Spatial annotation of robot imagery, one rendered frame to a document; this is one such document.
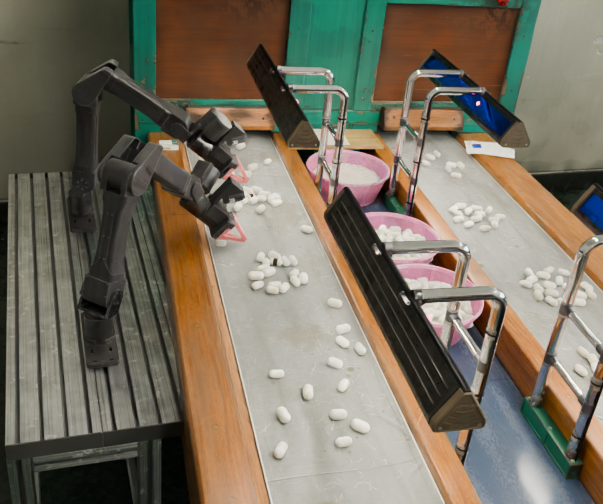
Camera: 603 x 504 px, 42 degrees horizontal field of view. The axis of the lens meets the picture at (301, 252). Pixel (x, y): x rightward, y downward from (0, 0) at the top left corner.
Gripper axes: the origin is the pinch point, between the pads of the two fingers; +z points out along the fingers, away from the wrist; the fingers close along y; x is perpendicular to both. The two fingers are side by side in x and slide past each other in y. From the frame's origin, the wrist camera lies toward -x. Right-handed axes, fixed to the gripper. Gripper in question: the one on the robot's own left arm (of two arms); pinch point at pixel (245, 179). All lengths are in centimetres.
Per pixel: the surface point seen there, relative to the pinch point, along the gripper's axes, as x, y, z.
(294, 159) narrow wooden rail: -9.1, 24.9, 18.6
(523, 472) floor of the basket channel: -15, -103, 39
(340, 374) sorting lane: 1, -78, 11
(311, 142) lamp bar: -24.8, -29.8, -8.0
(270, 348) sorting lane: 9, -68, 1
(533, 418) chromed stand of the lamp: -21, -91, 44
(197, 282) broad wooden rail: 15.6, -44.3, -10.6
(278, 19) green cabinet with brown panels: -36, 50, -8
